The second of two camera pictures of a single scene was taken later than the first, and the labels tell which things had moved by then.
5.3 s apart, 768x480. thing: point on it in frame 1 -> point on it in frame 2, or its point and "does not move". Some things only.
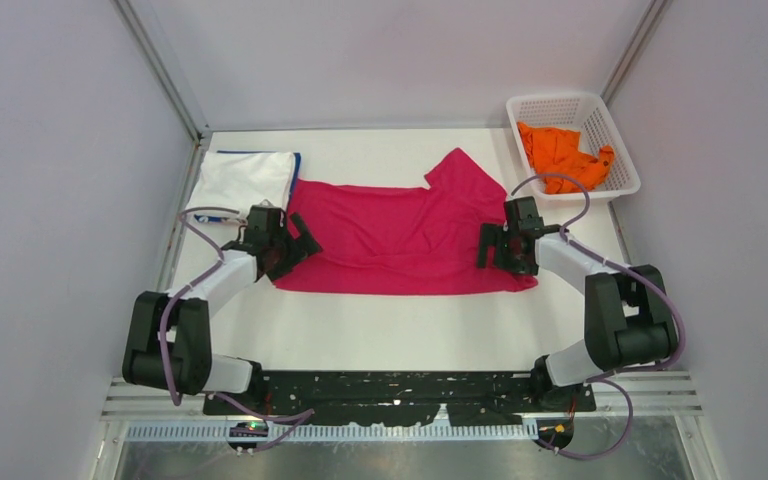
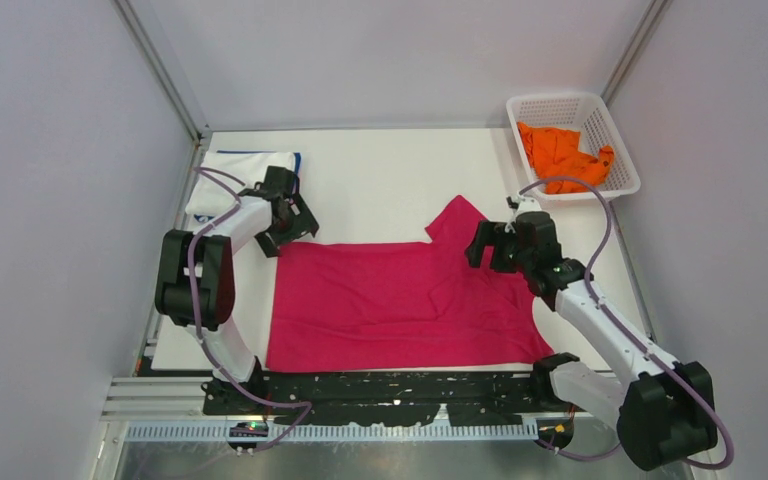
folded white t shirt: [240, 180] does not move
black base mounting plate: [391, 398] does not move
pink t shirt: [388, 240] -> [342, 305]
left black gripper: [301, 249] -> [302, 224]
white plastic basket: [588, 116] does not move
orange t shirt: [558, 152] does not move
